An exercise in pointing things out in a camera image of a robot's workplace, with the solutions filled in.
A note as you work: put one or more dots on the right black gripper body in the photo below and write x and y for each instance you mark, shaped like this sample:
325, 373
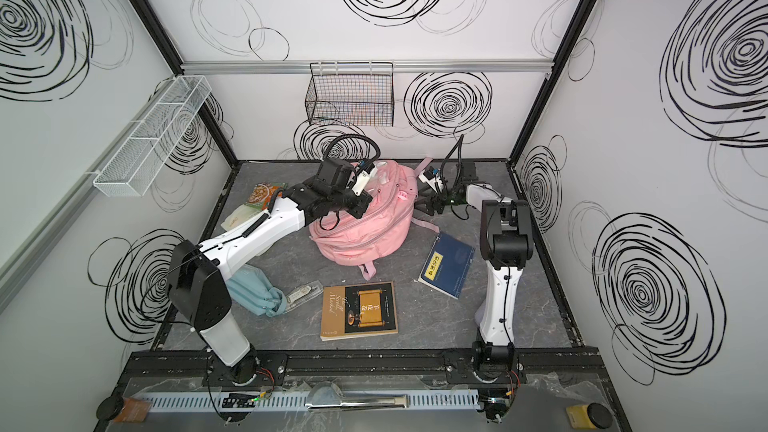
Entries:
432, 198

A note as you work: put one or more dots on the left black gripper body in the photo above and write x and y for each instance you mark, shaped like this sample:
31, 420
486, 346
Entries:
358, 203

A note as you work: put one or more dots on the pink student backpack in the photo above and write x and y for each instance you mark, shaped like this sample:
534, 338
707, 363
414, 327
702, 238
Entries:
383, 228

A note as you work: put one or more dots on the blue book yellow label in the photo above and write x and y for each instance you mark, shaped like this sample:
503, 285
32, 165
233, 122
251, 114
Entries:
447, 265

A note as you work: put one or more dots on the brown and black book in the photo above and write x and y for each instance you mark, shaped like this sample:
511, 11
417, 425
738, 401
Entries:
352, 311

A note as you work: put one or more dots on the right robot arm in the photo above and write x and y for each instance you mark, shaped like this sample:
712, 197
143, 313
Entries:
506, 244

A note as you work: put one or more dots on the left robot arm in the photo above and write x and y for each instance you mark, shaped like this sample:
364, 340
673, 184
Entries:
196, 280

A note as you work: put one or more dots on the orange green food packet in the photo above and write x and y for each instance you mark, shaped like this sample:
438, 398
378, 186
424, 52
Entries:
262, 194

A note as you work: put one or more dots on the white green spout pouch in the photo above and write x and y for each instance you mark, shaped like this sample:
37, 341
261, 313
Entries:
241, 215

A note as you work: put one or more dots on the clear plastic packet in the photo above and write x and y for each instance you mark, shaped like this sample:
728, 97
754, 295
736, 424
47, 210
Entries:
303, 294

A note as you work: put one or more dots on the light blue pencil pouch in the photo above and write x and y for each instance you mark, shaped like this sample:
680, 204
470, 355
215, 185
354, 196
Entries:
252, 290

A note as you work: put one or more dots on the yellow black button box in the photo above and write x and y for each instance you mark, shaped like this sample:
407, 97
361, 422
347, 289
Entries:
592, 416

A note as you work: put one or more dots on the brown black button box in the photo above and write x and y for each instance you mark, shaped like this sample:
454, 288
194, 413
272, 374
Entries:
117, 408

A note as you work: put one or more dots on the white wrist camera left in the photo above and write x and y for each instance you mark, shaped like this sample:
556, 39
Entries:
363, 173

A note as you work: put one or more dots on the black wire wall basket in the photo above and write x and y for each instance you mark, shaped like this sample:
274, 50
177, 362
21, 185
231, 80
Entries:
353, 92

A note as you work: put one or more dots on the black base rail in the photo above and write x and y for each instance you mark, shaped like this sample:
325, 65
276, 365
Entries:
454, 366

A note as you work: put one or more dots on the white mesh wall shelf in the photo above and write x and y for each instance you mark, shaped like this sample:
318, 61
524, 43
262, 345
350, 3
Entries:
154, 135

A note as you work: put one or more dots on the white slotted cable duct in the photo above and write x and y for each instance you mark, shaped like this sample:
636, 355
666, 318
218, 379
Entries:
301, 401

